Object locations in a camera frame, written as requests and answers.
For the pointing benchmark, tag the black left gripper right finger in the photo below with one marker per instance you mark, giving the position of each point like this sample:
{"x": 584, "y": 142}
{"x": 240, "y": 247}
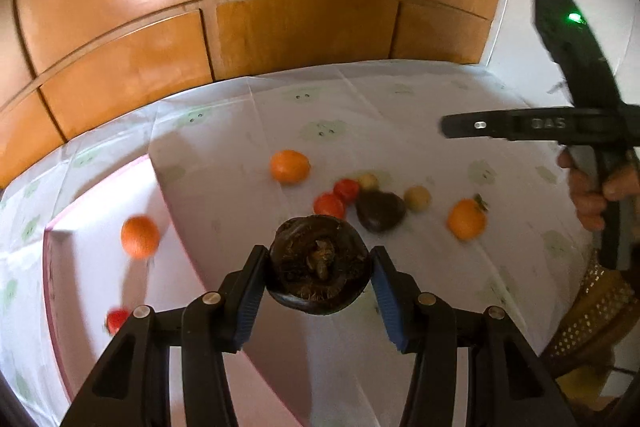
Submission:
{"x": 508, "y": 384}

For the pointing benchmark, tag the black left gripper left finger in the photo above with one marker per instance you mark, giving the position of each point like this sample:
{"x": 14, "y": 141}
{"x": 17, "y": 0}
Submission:
{"x": 129, "y": 385}

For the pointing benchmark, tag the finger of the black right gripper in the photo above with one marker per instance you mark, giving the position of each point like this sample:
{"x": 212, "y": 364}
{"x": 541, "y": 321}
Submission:
{"x": 492, "y": 124}

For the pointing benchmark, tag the red cherry tomato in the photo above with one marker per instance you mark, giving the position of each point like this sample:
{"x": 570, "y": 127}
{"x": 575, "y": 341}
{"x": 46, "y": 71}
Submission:
{"x": 347, "y": 191}
{"x": 114, "y": 320}
{"x": 328, "y": 204}

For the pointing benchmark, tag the orange tangerine with stem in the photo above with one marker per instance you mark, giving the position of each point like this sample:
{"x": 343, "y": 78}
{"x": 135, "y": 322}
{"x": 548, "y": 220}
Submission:
{"x": 468, "y": 219}

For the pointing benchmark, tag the small yellow longan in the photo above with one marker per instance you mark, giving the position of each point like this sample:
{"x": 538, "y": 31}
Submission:
{"x": 417, "y": 198}
{"x": 368, "y": 182}

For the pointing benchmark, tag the dark brown fruit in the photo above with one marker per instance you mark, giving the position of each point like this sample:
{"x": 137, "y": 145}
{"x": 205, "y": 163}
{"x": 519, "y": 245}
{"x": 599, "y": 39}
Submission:
{"x": 319, "y": 265}
{"x": 380, "y": 212}

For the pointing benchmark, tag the round orange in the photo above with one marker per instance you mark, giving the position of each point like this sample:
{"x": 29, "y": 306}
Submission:
{"x": 140, "y": 237}

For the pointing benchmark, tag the right hand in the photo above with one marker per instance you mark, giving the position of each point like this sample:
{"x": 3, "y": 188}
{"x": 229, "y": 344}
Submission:
{"x": 590, "y": 202}

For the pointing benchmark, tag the white green-patterned tablecloth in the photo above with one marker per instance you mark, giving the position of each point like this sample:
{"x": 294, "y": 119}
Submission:
{"x": 211, "y": 149}

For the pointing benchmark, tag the white pink-edged tray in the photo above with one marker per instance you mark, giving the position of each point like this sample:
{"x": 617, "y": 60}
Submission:
{"x": 86, "y": 272}

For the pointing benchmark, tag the small orange kumquat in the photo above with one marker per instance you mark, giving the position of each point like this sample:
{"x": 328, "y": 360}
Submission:
{"x": 289, "y": 167}

